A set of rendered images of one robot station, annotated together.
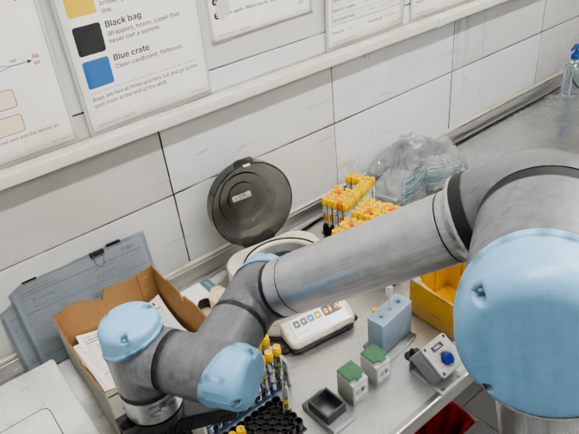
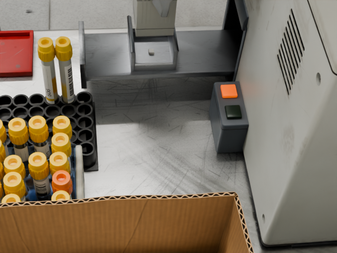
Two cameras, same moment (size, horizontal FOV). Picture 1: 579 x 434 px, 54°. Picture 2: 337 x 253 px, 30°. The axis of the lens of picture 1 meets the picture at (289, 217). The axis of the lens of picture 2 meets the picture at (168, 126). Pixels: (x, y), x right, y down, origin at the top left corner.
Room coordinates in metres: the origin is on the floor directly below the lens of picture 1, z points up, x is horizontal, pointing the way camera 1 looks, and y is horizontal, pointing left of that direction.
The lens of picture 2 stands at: (0.96, 0.41, 1.43)
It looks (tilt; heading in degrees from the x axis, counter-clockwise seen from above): 53 degrees down; 204
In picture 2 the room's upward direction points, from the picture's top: 6 degrees clockwise
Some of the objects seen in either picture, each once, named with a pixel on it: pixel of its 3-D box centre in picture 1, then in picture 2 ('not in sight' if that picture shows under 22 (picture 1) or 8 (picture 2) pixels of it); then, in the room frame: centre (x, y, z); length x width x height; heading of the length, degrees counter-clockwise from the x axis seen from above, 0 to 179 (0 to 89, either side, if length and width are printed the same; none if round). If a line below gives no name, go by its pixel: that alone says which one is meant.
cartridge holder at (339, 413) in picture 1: (326, 407); not in sight; (0.72, -0.03, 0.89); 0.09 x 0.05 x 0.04; 37
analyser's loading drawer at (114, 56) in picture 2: not in sight; (171, 48); (0.51, 0.20, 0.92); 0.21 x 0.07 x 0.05; 125
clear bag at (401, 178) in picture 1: (394, 170); not in sight; (1.48, -0.32, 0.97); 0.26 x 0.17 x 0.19; 141
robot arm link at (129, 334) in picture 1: (140, 351); not in sight; (0.51, 0.20, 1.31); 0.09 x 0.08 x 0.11; 64
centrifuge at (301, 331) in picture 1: (291, 285); not in sight; (1.04, 0.01, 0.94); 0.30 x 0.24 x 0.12; 26
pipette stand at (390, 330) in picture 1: (389, 326); not in sight; (0.88, -0.19, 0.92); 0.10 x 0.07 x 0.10; 132
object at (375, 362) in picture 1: (375, 365); not in sight; (0.80, -0.14, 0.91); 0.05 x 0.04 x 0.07; 35
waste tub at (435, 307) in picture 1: (451, 295); not in sight; (0.96, -0.34, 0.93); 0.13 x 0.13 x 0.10; 33
